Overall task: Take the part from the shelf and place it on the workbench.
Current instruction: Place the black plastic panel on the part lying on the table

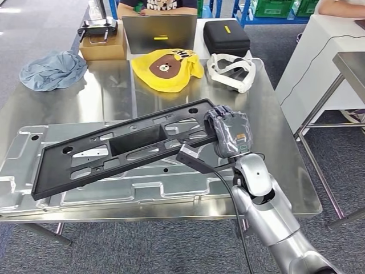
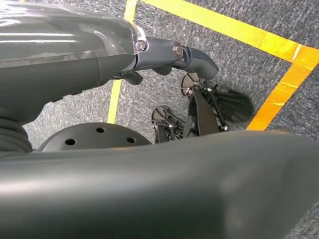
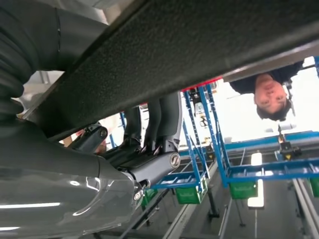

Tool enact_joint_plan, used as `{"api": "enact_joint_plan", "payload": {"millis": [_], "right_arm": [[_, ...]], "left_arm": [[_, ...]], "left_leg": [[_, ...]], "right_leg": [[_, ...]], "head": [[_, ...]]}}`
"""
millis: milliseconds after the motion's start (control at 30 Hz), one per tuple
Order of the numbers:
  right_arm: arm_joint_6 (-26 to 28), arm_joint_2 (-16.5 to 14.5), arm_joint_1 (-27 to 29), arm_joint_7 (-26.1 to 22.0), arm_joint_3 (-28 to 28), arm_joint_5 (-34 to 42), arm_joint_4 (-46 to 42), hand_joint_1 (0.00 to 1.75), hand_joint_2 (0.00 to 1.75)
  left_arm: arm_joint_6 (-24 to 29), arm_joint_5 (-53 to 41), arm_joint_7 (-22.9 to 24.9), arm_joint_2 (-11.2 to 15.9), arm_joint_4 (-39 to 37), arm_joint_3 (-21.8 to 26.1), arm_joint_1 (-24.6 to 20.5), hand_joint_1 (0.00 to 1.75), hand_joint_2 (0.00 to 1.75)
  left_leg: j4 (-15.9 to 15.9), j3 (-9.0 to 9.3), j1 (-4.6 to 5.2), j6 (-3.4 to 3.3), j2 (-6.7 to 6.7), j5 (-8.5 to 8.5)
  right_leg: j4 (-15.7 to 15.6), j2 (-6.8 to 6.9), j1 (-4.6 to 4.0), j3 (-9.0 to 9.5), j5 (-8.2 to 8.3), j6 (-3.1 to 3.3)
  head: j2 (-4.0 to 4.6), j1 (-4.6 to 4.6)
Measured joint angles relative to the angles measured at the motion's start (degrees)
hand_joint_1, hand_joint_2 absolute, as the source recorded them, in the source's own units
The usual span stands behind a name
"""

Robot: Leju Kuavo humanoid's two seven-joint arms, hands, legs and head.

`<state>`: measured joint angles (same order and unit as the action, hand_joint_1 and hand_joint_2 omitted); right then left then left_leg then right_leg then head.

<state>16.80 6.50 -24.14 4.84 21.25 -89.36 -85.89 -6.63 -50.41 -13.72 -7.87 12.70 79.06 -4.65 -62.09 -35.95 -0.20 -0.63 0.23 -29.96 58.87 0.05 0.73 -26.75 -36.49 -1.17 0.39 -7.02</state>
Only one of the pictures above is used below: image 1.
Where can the stainless steel table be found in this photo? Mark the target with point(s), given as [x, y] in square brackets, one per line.
[354, 72]

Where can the blue metal shelf rack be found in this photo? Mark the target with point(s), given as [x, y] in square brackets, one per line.
[271, 21]

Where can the stamped sheet metal plate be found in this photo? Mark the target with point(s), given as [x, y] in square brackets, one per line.
[142, 189]

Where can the black plastic panel part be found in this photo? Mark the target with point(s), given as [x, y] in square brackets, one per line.
[48, 174]

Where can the yellow bear print bag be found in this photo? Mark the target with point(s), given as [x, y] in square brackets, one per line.
[165, 81]

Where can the black handheld controller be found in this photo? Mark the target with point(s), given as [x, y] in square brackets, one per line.
[98, 27]

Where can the stainless steel workbench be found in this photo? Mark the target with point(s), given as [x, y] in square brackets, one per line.
[285, 170]

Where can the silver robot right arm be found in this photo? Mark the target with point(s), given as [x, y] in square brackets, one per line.
[274, 227]

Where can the black zip case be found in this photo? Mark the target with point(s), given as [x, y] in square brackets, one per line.
[225, 38]

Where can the blue grey cloth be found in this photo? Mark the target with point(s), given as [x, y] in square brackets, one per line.
[51, 72]

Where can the green plastic crate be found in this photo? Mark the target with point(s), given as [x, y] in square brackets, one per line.
[306, 7]
[274, 7]

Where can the brown cardboard box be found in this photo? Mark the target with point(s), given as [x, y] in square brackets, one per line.
[102, 49]

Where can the grey laptop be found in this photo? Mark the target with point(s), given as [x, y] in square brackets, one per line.
[136, 38]

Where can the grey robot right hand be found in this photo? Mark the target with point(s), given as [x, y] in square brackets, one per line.
[231, 132]

